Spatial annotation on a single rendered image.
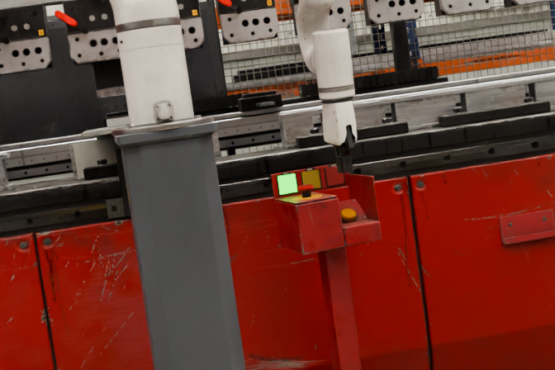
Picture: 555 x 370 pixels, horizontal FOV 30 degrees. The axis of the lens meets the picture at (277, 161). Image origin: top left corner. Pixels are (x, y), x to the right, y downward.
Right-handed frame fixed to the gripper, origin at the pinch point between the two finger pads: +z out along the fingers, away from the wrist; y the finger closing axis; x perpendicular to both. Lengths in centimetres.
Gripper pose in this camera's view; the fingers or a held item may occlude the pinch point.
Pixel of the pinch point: (344, 163)
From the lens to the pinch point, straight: 243.5
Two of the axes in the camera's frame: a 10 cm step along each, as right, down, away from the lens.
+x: 9.3, -1.7, 3.2
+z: 1.2, 9.8, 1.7
